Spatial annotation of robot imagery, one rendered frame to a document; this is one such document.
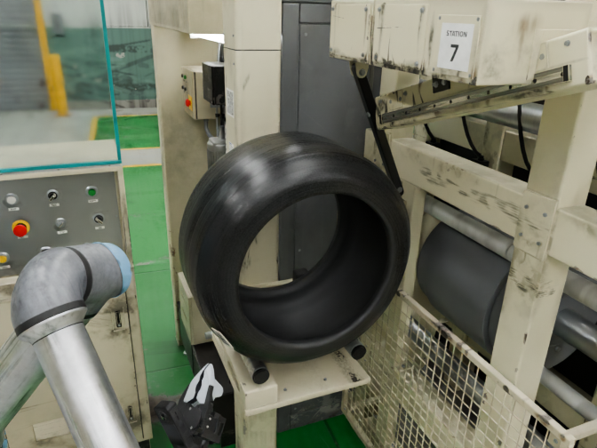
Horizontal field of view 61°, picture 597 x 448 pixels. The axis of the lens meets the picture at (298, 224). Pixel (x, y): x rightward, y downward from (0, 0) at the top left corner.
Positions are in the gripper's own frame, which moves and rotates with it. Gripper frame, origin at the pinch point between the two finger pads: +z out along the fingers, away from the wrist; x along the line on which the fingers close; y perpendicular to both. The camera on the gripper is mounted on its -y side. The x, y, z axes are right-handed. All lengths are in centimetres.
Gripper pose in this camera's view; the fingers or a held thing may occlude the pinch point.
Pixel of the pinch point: (205, 368)
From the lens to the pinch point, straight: 119.3
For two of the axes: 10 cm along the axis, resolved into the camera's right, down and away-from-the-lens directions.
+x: 8.3, -1.2, -5.5
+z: 2.2, -8.3, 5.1
